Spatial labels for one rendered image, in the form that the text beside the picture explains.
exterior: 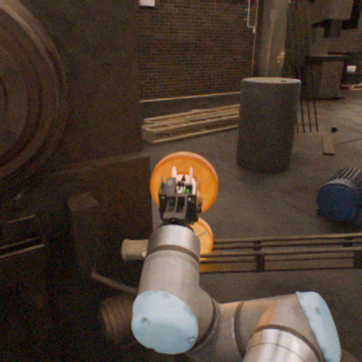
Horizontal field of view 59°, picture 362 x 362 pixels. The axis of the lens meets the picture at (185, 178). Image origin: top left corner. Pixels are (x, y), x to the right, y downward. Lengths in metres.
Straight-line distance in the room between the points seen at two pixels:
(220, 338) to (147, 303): 0.13
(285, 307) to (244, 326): 0.07
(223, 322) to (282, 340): 0.12
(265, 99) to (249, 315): 2.77
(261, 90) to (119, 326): 2.59
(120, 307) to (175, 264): 0.51
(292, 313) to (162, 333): 0.17
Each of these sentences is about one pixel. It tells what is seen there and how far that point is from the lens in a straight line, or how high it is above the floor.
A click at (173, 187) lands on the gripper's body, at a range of 0.59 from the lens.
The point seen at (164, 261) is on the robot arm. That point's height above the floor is 0.91.
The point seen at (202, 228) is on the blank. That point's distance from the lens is 0.85.
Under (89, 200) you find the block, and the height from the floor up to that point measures 0.80.
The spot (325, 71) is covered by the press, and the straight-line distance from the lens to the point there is 8.25.
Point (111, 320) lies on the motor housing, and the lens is 0.96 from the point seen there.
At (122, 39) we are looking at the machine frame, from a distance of 1.01.
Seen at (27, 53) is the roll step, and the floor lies 1.19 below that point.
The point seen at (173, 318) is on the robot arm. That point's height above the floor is 0.88.
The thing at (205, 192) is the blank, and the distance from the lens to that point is 0.72.
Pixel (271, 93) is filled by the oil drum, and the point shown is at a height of 0.79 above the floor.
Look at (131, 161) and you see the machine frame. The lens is 1.01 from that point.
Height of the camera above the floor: 1.20
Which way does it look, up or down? 23 degrees down
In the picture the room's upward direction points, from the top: straight up
